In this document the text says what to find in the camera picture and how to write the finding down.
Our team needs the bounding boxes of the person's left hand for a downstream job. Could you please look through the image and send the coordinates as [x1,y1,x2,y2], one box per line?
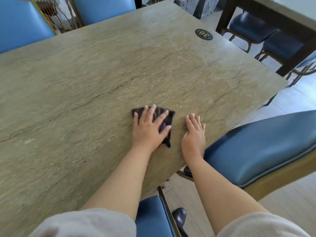
[132,104,172,153]

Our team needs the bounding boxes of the person's right hand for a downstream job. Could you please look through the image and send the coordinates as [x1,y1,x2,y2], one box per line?
[181,113,206,163]

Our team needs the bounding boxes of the dark cleaning cloth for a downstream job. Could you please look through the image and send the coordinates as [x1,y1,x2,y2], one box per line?
[131,105,176,148]

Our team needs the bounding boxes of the person's left forearm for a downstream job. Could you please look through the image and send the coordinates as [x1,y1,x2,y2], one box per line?
[80,144,163,221]

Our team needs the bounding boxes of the person's right forearm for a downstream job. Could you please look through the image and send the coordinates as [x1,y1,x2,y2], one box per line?
[184,155,274,236]

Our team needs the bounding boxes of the blue padded chair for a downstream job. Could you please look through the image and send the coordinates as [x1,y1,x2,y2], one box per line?
[0,0,58,54]
[135,186,182,237]
[176,110,316,201]
[68,0,137,26]
[286,50,316,87]

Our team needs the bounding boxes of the black shoe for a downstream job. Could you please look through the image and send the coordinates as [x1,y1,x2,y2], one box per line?
[172,207,189,237]

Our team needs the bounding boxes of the round black table sticker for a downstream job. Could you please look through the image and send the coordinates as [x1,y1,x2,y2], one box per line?
[195,28,213,41]

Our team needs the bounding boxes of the navy padded chair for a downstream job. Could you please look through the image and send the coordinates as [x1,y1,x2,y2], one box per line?
[254,32,305,66]
[223,11,280,53]

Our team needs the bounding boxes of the white right sleeve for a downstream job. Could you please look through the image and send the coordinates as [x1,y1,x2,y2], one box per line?
[217,212,312,237]

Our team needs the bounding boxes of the white sleeve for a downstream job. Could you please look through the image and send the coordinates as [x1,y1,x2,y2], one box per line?
[29,208,137,237]
[217,212,312,237]

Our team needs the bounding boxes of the grey marble planter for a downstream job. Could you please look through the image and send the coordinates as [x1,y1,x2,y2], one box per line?
[174,0,221,19]

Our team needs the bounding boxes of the white left sleeve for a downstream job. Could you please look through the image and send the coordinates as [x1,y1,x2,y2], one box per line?
[29,208,137,237]

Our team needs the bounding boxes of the dry bare branches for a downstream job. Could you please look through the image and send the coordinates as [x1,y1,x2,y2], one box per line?
[32,0,79,33]

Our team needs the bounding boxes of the dark-legged stone table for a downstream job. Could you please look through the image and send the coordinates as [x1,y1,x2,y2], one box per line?
[215,0,316,77]

